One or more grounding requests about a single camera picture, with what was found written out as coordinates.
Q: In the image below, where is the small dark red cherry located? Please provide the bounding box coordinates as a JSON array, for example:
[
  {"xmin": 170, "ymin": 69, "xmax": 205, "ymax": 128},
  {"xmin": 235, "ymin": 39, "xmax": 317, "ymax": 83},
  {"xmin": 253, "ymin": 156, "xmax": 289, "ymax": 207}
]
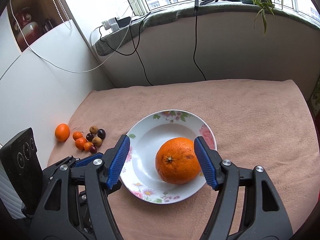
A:
[{"xmin": 89, "ymin": 145, "xmax": 97, "ymax": 154}]

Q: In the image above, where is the small orange kumquat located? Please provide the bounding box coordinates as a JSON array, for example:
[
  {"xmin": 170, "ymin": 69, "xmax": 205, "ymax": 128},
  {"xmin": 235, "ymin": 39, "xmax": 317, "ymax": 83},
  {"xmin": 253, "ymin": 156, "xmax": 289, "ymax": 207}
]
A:
[{"xmin": 83, "ymin": 141, "xmax": 93, "ymax": 152}]

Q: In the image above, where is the orange mandarin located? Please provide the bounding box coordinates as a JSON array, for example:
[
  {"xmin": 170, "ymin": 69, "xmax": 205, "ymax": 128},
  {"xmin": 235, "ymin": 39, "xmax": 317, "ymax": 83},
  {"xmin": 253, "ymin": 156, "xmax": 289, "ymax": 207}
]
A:
[{"xmin": 75, "ymin": 137, "xmax": 87, "ymax": 151}]

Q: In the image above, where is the dark plum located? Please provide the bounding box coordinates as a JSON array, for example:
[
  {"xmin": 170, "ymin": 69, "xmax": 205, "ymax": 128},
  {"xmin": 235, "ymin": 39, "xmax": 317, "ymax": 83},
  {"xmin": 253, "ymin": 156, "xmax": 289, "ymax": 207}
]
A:
[{"xmin": 97, "ymin": 129, "xmax": 106, "ymax": 140}]

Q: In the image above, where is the mandarin with stem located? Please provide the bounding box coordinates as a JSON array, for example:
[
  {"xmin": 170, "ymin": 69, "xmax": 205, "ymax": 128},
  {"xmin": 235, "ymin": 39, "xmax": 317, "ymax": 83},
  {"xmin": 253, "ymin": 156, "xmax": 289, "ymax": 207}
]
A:
[{"xmin": 72, "ymin": 131, "xmax": 83, "ymax": 141}]

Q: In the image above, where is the large orange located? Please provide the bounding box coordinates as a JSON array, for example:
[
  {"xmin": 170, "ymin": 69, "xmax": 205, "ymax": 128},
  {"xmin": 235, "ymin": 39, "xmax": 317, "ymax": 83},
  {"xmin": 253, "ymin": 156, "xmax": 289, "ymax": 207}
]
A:
[{"xmin": 155, "ymin": 137, "xmax": 201, "ymax": 185}]

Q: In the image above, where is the pink towel table cover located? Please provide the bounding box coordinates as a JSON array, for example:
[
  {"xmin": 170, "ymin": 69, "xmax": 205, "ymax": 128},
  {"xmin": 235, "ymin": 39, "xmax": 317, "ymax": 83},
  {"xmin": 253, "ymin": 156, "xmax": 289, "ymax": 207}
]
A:
[{"xmin": 46, "ymin": 78, "xmax": 320, "ymax": 240}]

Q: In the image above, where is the dark green sill cloth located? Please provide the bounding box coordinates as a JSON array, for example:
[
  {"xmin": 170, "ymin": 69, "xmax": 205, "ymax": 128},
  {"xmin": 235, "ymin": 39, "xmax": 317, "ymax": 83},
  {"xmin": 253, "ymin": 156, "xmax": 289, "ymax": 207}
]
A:
[{"xmin": 94, "ymin": 3, "xmax": 319, "ymax": 61}]

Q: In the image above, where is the green snack bag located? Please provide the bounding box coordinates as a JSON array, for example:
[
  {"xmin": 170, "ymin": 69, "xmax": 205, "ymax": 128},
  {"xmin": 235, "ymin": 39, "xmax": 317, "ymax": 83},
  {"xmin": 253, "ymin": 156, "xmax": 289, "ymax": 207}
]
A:
[{"xmin": 309, "ymin": 80, "xmax": 320, "ymax": 117}]

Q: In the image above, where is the white power strip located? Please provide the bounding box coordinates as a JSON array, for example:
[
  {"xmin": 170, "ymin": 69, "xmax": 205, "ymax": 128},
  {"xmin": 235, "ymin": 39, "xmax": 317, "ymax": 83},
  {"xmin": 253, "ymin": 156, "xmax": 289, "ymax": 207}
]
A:
[{"xmin": 102, "ymin": 18, "xmax": 119, "ymax": 32}]

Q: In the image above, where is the black power adapter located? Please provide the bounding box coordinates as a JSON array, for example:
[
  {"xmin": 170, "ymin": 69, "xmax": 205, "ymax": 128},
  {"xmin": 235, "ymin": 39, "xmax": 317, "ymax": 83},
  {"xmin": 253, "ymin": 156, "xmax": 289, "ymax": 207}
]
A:
[{"xmin": 116, "ymin": 17, "xmax": 131, "ymax": 28}]

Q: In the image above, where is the medium orange by wall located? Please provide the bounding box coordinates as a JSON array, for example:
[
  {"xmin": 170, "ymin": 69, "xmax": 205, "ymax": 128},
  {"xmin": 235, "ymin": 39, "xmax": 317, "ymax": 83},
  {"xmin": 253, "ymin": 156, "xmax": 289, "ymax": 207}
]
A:
[{"xmin": 55, "ymin": 124, "xmax": 70, "ymax": 142}]

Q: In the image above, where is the black cable left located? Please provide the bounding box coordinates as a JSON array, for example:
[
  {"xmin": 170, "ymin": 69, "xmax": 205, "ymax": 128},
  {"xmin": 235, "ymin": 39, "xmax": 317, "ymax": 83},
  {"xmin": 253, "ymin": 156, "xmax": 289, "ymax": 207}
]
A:
[{"xmin": 98, "ymin": 11, "xmax": 154, "ymax": 86}]

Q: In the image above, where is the black cable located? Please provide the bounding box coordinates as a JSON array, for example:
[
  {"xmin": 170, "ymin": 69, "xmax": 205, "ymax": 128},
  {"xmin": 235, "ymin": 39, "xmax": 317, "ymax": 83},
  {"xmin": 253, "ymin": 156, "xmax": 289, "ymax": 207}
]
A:
[
  {"xmin": 98, "ymin": 11, "xmax": 154, "ymax": 86},
  {"xmin": 192, "ymin": 0, "xmax": 207, "ymax": 81}
]

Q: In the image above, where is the white cable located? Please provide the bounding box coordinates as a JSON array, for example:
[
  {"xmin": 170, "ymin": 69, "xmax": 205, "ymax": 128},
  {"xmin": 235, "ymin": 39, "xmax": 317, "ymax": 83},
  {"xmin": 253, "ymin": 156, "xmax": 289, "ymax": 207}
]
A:
[{"xmin": 8, "ymin": 0, "xmax": 138, "ymax": 74}]

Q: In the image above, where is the black cable right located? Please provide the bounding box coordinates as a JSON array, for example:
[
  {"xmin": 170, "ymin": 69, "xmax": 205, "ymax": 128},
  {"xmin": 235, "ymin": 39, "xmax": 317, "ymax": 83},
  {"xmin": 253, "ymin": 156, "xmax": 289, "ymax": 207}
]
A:
[{"xmin": 192, "ymin": 0, "xmax": 207, "ymax": 81}]

